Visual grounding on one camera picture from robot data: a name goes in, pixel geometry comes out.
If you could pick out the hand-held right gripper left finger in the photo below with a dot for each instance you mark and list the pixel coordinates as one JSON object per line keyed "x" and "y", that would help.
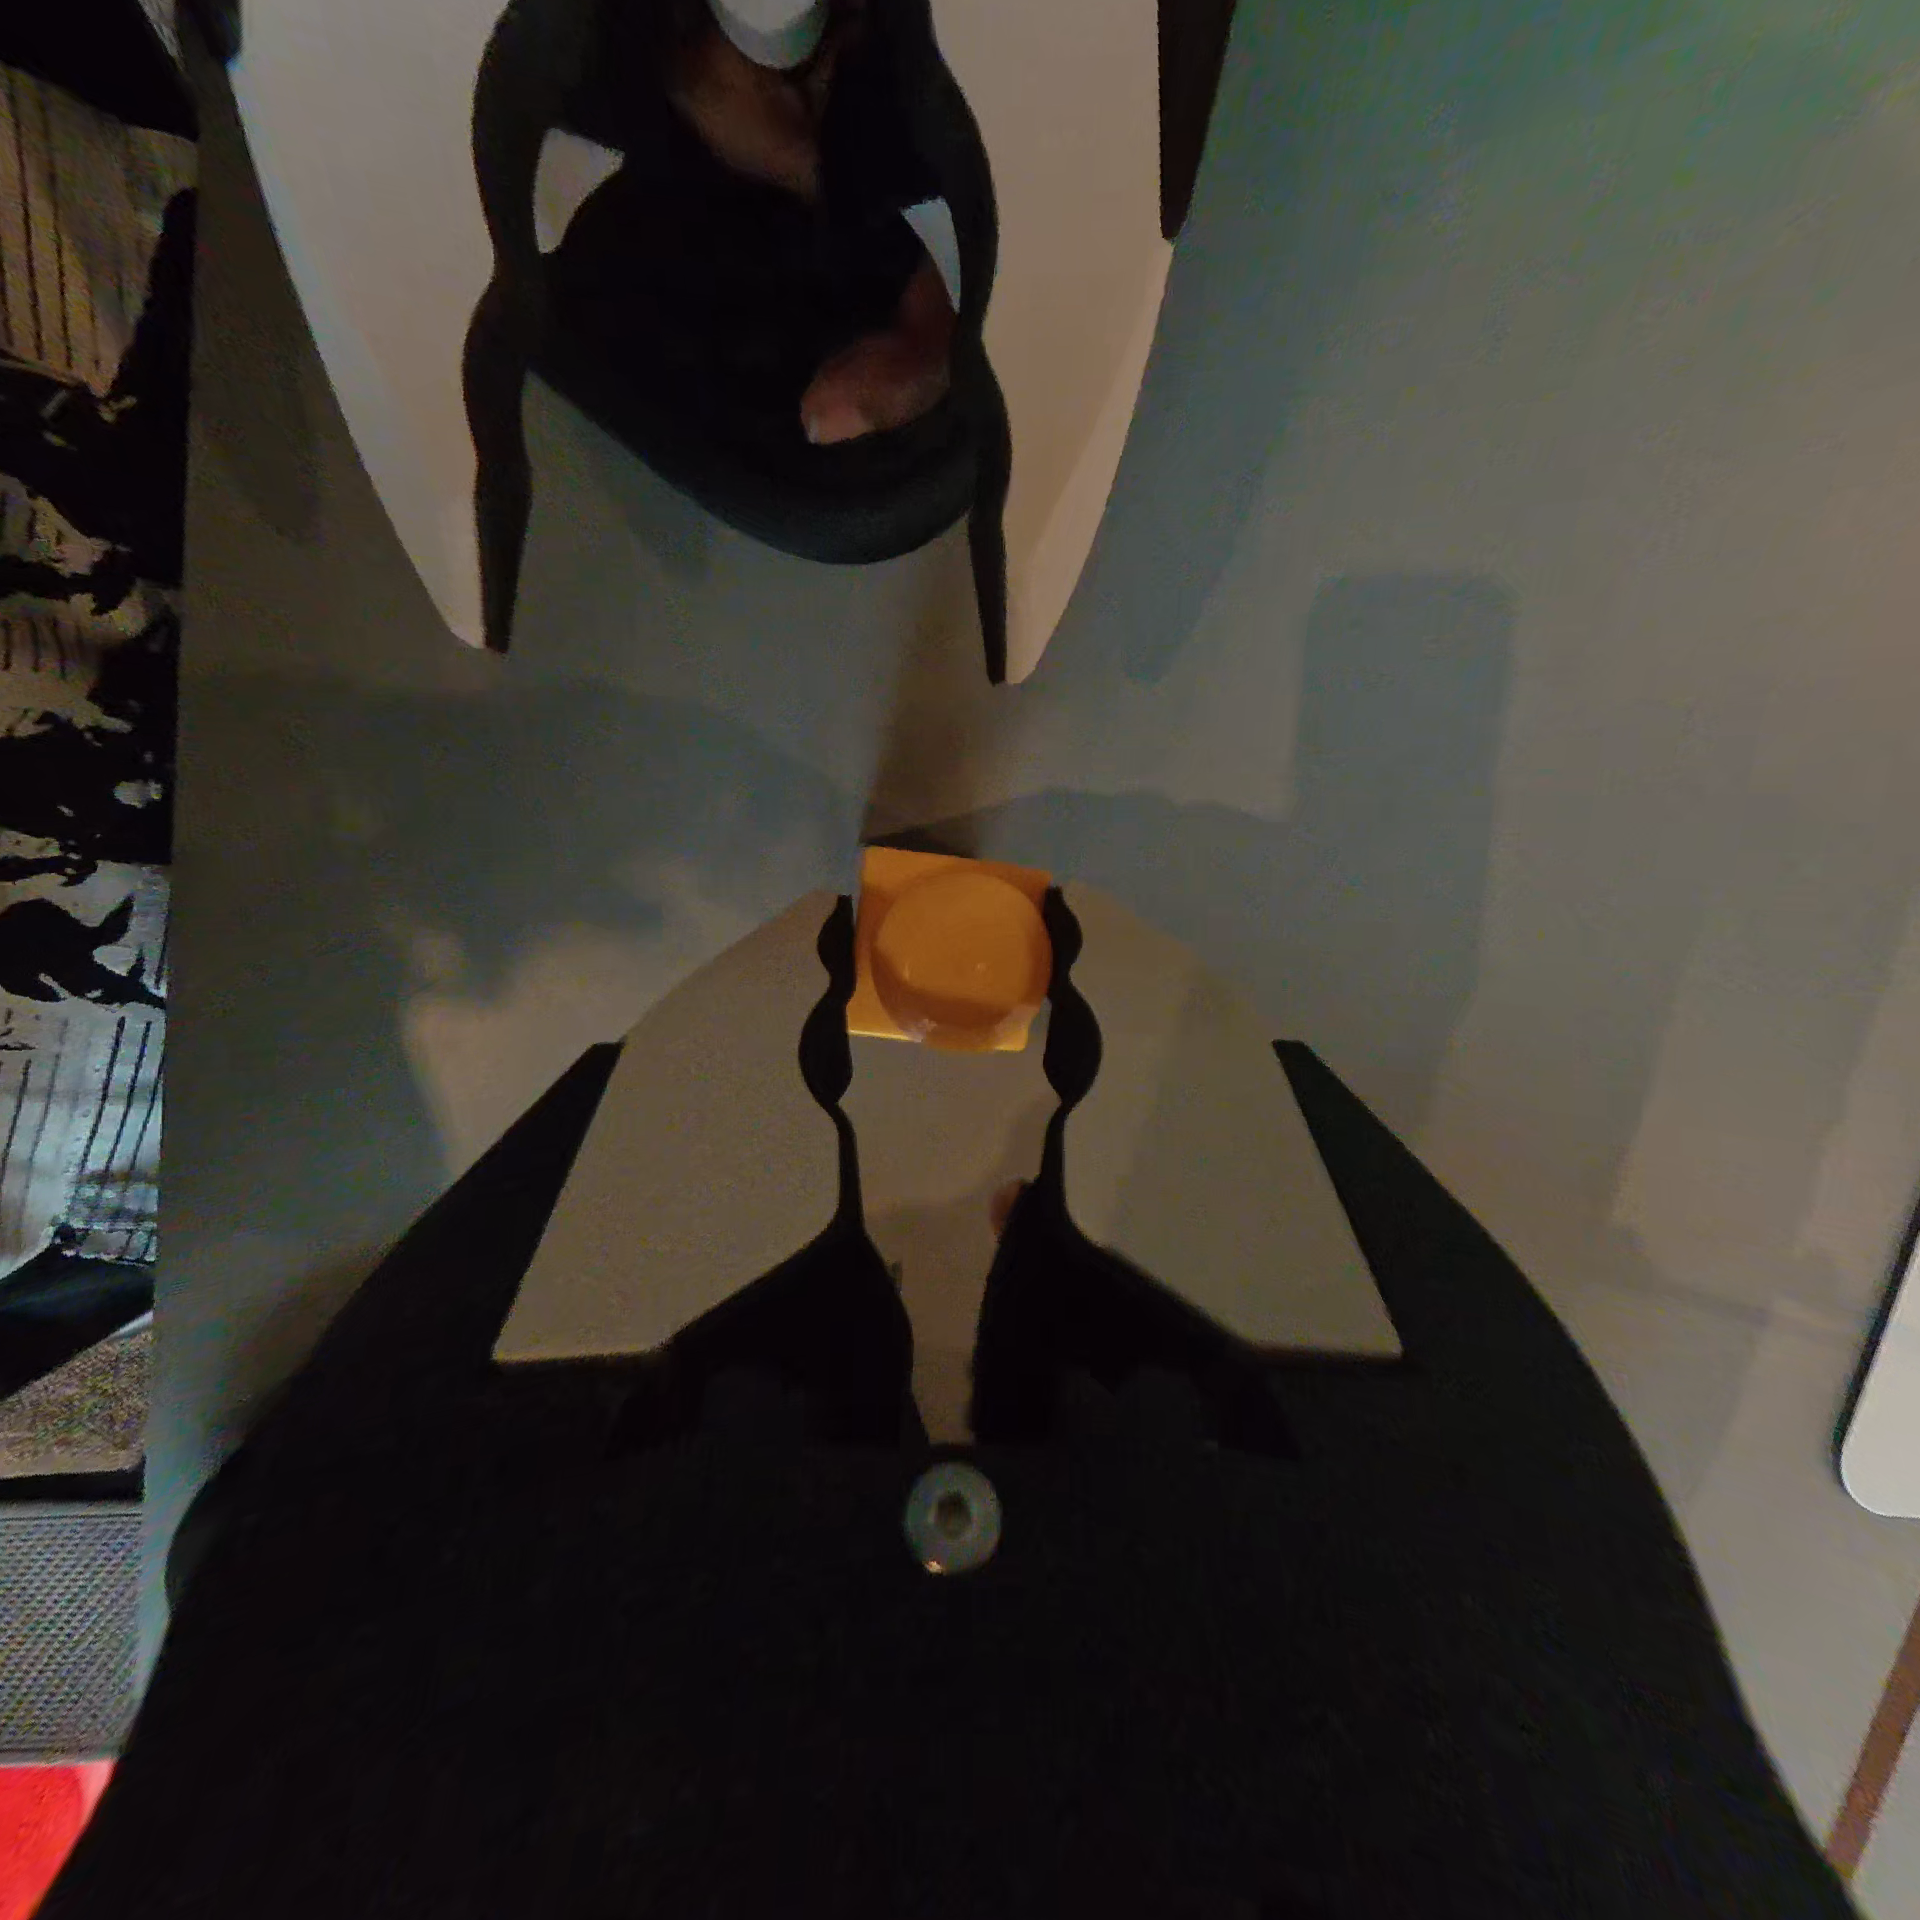
{"x": 691, "y": 1170}

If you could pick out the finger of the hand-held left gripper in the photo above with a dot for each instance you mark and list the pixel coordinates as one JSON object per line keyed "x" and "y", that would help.
{"x": 1081, "y": 270}
{"x": 377, "y": 270}

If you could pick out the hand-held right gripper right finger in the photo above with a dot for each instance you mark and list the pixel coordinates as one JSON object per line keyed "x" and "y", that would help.
{"x": 1214, "y": 1184}

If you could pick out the orange toy block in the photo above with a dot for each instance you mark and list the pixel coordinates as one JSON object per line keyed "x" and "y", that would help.
{"x": 961, "y": 937}

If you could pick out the person's left forearm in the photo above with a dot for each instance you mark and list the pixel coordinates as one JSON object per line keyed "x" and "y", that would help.
{"x": 780, "y": 495}

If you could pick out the person's left hand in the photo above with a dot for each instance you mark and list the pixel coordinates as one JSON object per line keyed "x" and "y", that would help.
{"x": 886, "y": 376}

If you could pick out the white tablet stand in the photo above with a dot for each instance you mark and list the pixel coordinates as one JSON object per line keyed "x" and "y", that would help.
{"x": 1891, "y": 1380}

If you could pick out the orange traffic cone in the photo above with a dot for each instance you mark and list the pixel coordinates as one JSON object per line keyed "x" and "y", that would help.
{"x": 44, "y": 1846}

